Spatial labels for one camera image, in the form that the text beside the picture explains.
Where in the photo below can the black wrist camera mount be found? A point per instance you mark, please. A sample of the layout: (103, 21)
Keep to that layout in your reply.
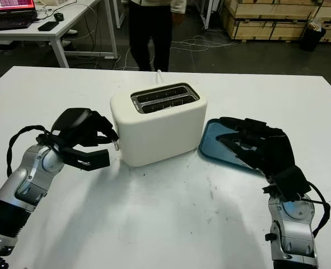
(291, 183)
(95, 161)

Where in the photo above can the person in black trousers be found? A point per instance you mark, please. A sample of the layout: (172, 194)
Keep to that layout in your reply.
(142, 36)

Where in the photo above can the white shoe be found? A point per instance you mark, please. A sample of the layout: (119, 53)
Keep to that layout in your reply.
(66, 42)
(72, 31)

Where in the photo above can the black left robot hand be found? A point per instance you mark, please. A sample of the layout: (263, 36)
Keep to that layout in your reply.
(72, 126)

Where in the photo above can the black laptop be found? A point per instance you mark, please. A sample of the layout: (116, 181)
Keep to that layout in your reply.
(8, 23)

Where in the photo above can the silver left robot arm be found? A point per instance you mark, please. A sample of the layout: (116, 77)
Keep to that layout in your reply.
(28, 179)

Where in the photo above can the silver toaster dial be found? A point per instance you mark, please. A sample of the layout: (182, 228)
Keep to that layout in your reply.
(116, 145)

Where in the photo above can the cream white two-slot toaster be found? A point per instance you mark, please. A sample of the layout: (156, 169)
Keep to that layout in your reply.
(159, 137)

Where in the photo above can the black computer mouse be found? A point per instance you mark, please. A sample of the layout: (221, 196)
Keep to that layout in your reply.
(58, 16)

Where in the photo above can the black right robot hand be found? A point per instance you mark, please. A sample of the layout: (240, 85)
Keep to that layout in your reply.
(274, 151)

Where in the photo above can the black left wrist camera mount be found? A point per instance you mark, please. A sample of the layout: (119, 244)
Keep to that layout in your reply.
(95, 161)

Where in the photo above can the black trash bin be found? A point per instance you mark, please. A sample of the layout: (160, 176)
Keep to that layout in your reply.
(312, 39)

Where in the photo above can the black smartphone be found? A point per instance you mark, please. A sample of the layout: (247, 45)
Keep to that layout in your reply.
(48, 25)

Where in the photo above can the white office desk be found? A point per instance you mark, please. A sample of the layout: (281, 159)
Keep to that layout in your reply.
(70, 14)

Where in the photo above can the blue plastic tray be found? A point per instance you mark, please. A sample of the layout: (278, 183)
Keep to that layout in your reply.
(210, 140)

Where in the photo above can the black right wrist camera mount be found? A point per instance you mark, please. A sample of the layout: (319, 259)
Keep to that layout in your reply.
(291, 183)

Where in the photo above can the white table leg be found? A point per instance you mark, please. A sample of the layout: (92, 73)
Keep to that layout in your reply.
(120, 12)
(207, 14)

